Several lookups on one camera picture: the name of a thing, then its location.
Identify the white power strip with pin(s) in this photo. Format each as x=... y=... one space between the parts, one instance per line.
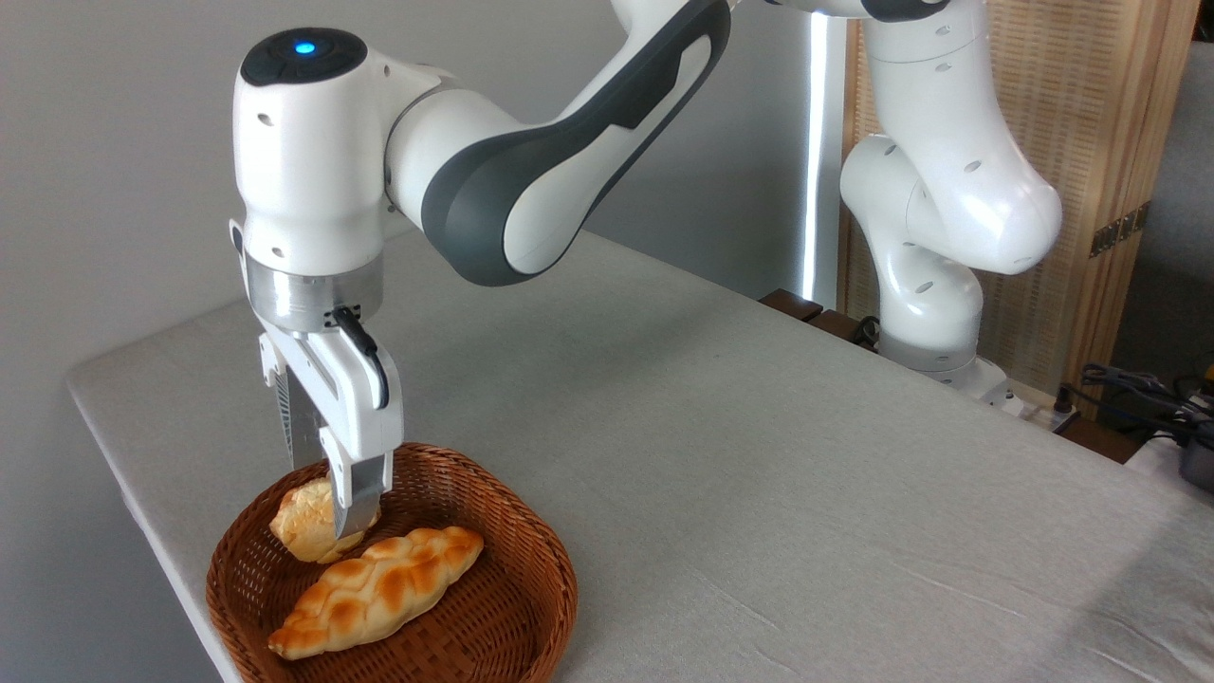
x=1043 y=410

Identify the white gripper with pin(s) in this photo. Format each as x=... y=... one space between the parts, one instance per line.
x=356 y=408

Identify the round orange bread bun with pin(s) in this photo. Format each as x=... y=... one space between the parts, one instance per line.
x=302 y=520

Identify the brown woven wicker basket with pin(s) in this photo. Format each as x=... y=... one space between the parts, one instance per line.
x=512 y=607

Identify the grey tablecloth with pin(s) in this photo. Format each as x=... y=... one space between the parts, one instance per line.
x=759 y=427

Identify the metal screen hinge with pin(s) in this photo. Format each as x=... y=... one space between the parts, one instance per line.
x=1119 y=230

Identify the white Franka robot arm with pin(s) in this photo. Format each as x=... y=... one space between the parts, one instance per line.
x=313 y=171

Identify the long braided bread loaf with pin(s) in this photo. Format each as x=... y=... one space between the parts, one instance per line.
x=379 y=588

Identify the dark brown wooden block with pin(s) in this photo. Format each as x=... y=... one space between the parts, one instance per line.
x=792 y=304
x=839 y=327

